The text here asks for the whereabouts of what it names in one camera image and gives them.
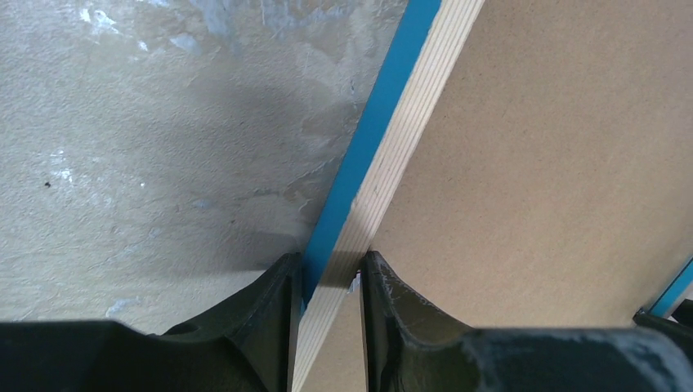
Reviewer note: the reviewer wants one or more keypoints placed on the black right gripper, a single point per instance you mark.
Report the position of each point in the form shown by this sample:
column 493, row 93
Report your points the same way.
column 679, row 330

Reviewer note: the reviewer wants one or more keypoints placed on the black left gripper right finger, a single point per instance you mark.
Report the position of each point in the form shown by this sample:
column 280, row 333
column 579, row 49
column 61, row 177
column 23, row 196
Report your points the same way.
column 410, row 344

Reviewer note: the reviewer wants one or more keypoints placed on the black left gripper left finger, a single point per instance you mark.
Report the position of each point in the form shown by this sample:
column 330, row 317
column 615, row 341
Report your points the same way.
column 247, row 342

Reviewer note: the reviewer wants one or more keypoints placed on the blue wooden picture frame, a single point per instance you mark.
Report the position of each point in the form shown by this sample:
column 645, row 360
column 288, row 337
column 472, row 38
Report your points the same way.
column 379, row 135

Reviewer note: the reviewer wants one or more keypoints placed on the brown cardboard backing board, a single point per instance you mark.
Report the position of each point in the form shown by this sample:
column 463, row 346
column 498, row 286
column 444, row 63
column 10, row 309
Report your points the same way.
column 541, row 162

